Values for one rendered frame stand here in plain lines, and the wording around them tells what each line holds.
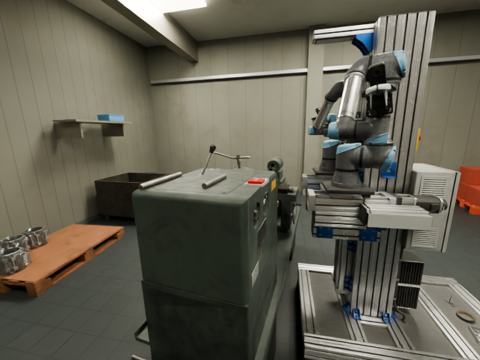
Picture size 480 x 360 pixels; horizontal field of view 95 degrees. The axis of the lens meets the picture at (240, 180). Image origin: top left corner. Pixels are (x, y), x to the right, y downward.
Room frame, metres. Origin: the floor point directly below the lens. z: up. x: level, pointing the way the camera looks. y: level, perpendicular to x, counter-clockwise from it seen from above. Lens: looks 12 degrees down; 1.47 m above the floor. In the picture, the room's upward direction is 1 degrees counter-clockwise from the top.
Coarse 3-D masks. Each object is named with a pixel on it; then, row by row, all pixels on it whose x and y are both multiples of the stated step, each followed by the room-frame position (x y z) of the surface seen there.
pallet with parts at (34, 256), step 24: (24, 240) 2.29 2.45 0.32; (48, 240) 2.53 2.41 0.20; (72, 240) 2.60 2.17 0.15; (96, 240) 2.58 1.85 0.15; (0, 264) 1.89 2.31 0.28; (24, 264) 2.00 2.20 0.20; (48, 264) 2.07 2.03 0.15; (72, 264) 2.26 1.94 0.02; (0, 288) 1.85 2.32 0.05; (48, 288) 1.88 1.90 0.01
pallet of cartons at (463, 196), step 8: (464, 168) 4.06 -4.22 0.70; (472, 168) 3.96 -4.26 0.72; (464, 176) 4.01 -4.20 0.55; (472, 176) 3.85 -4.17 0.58; (464, 184) 3.94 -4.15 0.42; (472, 184) 3.84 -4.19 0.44; (464, 192) 3.89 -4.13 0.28; (472, 192) 3.68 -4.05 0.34; (456, 200) 4.13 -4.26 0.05; (464, 200) 3.84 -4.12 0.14; (472, 200) 3.63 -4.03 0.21; (472, 208) 3.54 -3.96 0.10
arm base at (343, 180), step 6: (336, 174) 1.17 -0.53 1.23; (342, 174) 1.14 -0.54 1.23; (348, 174) 1.13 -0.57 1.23; (354, 174) 1.13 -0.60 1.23; (336, 180) 1.16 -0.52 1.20; (342, 180) 1.13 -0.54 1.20; (348, 180) 1.12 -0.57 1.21; (354, 180) 1.12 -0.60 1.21; (360, 180) 1.14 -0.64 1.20; (336, 186) 1.15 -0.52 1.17; (342, 186) 1.12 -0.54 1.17; (348, 186) 1.11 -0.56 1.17; (354, 186) 1.11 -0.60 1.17; (360, 186) 1.13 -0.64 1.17
